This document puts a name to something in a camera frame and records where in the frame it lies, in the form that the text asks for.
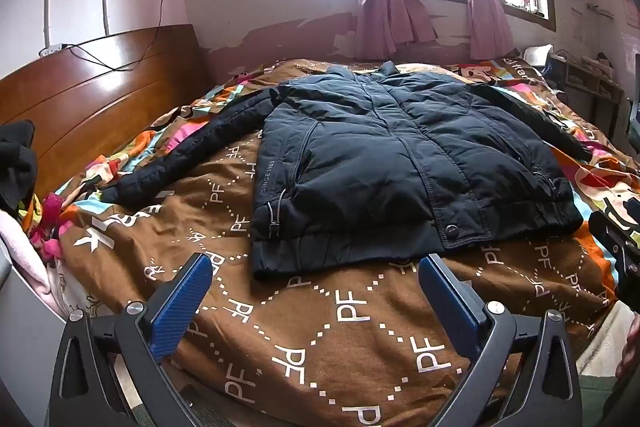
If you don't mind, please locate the person's right forearm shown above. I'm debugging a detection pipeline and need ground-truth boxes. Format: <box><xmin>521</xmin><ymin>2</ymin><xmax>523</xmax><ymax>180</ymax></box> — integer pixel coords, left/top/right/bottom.
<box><xmin>616</xmin><ymin>311</ymin><xmax>640</xmax><ymax>380</ymax></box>

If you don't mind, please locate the green clothing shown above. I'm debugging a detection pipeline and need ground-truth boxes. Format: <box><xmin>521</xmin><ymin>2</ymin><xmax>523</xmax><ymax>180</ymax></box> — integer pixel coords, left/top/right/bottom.
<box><xmin>577</xmin><ymin>372</ymin><xmax>640</xmax><ymax>427</ymax></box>

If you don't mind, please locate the white bed sheet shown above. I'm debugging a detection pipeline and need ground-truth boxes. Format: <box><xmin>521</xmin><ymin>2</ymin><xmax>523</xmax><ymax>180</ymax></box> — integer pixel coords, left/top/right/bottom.
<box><xmin>575</xmin><ymin>299</ymin><xmax>638</xmax><ymax>378</ymax></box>

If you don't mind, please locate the black garment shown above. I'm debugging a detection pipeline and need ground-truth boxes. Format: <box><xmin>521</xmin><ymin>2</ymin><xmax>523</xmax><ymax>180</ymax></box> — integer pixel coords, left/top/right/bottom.
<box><xmin>0</xmin><ymin>121</ymin><xmax>38</xmax><ymax>215</ymax></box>

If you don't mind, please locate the black cable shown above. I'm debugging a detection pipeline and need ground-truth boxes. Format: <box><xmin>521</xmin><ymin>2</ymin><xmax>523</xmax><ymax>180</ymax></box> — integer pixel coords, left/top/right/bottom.
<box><xmin>67</xmin><ymin>0</ymin><xmax>168</xmax><ymax>72</ymax></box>

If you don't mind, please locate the pink pillow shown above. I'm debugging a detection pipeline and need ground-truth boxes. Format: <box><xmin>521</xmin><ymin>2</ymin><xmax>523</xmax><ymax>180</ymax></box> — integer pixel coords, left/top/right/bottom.
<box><xmin>0</xmin><ymin>209</ymin><xmax>53</xmax><ymax>308</ymax></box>

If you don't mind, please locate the brown printed blanket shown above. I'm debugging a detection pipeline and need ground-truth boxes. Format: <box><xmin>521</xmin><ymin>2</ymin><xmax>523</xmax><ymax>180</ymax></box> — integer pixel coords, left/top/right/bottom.
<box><xmin>22</xmin><ymin>57</ymin><xmax>640</xmax><ymax>427</ymax></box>

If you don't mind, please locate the cluttered side desk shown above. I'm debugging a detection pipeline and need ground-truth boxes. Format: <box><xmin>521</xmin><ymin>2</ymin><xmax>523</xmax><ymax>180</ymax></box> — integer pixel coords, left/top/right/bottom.
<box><xmin>547</xmin><ymin>49</ymin><xmax>626</xmax><ymax>128</ymax></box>

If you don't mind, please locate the magenta floral cloth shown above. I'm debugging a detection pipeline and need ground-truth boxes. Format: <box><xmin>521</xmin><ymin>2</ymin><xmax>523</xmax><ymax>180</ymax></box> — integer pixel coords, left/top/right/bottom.
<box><xmin>20</xmin><ymin>192</ymin><xmax>63</xmax><ymax>263</ymax></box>

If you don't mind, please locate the dark navy padded jacket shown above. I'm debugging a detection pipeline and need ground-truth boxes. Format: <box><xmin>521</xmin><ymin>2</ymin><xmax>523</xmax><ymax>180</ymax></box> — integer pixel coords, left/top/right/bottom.
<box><xmin>100</xmin><ymin>62</ymin><xmax>593</xmax><ymax>280</ymax></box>

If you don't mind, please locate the wooden headboard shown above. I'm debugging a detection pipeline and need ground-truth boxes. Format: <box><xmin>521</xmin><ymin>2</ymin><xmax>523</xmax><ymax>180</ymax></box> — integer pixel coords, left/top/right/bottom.
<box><xmin>0</xmin><ymin>24</ymin><xmax>211</xmax><ymax>198</ymax></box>

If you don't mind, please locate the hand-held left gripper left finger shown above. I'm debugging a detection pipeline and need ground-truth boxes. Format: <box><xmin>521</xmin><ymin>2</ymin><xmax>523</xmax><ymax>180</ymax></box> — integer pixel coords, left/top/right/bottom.
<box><xmin>45</xmin><ymin>252</ymin><xmax>213</xmax><ymax>427</ymax></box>

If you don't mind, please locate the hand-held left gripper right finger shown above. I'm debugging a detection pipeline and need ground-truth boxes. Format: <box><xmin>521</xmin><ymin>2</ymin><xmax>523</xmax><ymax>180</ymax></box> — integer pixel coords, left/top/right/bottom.
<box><xmin>417</xmin><ymin>253</ymin><xmax>583</xmax><ymax>427</ymax></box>

